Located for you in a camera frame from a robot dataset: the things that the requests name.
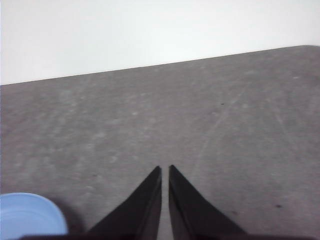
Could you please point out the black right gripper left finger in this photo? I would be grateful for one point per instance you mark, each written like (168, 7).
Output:
(140, 215)

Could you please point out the blue plate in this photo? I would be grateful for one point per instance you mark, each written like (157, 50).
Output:
(25, 215)

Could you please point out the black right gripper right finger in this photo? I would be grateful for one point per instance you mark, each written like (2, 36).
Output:
(190, 215)

